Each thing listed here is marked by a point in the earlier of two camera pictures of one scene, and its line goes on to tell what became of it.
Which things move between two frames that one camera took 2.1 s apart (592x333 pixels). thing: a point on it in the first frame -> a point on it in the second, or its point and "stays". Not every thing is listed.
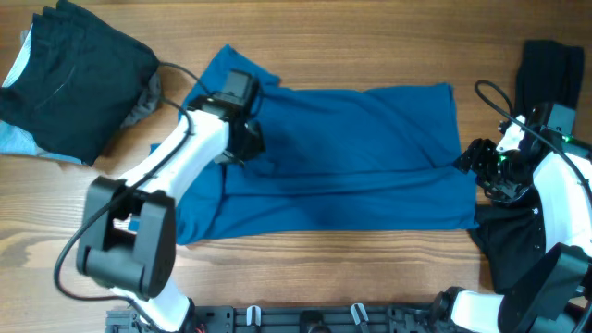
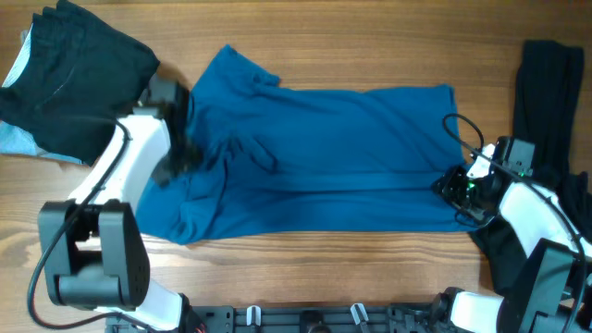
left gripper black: x=252 y=140 -> x=180 y=151
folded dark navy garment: x=78 y=79 stays
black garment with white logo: x=511 y=238 stays
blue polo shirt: x=349 y=157 stays
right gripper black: x=483 y=163 -> x=452 y=191
